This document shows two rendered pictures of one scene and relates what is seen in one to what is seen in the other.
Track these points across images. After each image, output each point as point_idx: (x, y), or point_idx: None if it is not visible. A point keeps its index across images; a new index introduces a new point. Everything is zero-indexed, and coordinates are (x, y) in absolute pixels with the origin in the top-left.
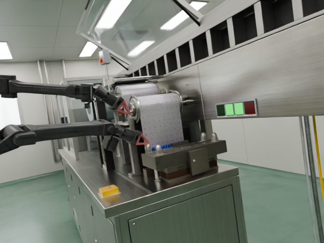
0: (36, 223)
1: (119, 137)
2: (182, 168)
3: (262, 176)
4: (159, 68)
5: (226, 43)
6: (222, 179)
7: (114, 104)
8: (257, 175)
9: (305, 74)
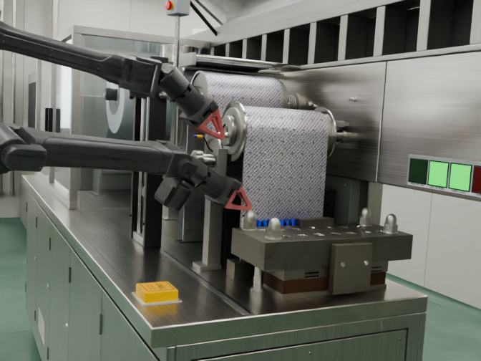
0: None
1: (194, 185)
2: (315, 277)
3: (451, 319)
4: (293, 48)
5: (461, 31)
6: (391, 314)
7: (196, 113)
8: (441, 314)
9: None
